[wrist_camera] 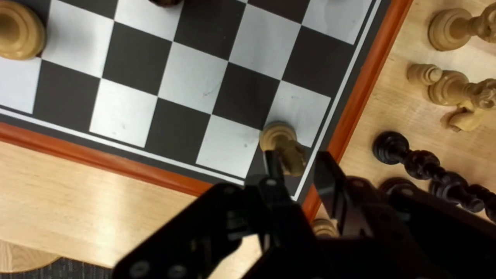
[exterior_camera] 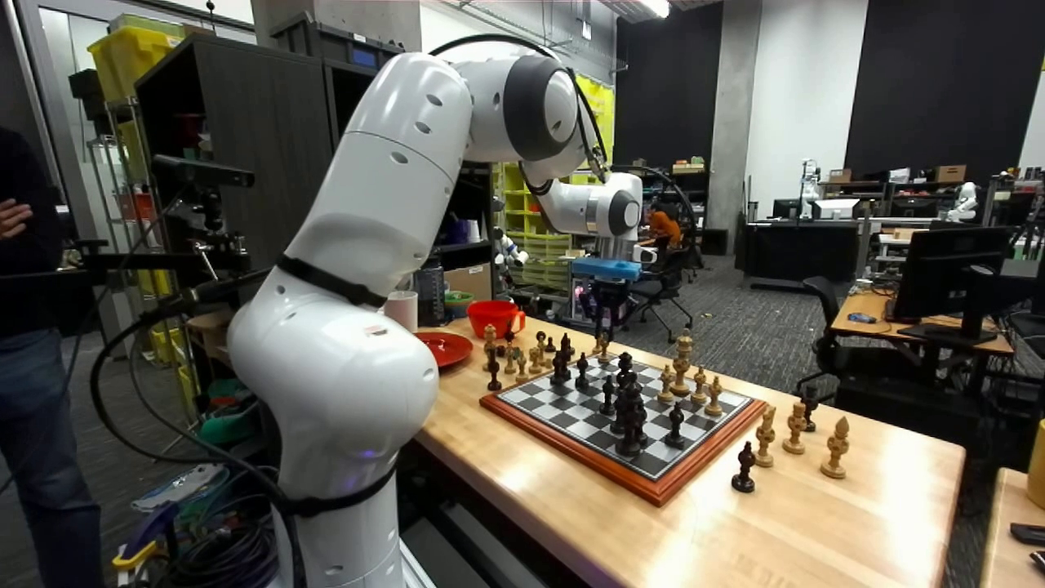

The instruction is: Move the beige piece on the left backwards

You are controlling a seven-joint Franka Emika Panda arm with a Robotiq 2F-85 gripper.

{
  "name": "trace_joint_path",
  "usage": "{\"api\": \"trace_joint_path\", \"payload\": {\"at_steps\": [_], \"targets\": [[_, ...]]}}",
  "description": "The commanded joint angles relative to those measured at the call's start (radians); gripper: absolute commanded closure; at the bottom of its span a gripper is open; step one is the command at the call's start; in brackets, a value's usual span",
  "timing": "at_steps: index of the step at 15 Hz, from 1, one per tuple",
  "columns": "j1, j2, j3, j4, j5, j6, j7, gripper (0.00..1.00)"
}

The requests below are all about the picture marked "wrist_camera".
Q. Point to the round wooden stool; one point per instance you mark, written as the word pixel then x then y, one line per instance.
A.
pixel 24 256

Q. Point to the black chess piece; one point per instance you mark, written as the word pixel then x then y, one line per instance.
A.
pixel 427 168

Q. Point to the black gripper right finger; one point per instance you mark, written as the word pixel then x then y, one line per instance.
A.
pixel 333 187

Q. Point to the beige chess pawn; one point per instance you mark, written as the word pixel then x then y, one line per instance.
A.
pixel 280 142
pixel 449 29
pixel 325 227
pixel 446 87

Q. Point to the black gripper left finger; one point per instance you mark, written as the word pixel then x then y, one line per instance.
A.
pixel 272 180

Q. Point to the tall beige chess piece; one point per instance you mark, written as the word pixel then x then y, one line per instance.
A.
pixel 17 29

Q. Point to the chessboard with red wooden frame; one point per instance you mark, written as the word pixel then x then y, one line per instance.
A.
pixel 190 78

